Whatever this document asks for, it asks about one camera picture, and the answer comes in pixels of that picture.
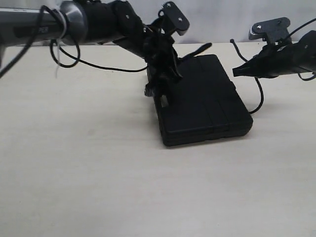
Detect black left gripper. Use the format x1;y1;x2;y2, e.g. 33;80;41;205
113;1;183;98

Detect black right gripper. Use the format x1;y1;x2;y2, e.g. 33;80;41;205
233;39;309;78

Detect black braided rope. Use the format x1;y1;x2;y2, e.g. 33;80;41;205
143;38;264;115

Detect black plastic carrying case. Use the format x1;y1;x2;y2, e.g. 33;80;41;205
154;54;253;147

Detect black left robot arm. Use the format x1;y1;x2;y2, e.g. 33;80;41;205
0;0;190;97

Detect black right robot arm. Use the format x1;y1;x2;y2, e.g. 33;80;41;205
233;30;316;79

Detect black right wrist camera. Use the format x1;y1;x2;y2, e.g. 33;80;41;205
248;17;291;44

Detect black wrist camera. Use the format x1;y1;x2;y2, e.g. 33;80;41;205
248;17;291;44
161;1;190;36

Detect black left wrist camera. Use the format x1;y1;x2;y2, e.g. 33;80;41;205
161;1;190;36

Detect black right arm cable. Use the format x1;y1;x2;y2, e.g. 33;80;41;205
278;17;316;81

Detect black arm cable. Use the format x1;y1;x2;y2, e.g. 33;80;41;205
278;17;316;81
0;4;149;79

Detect white cable tie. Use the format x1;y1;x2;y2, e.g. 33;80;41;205
55;5;67;78

